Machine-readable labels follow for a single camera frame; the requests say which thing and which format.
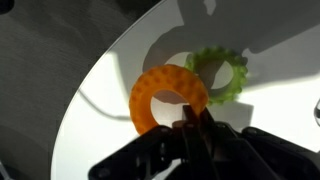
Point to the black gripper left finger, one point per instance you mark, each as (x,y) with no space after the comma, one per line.
(160,156)

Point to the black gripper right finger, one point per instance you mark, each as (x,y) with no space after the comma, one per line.
(260,156)

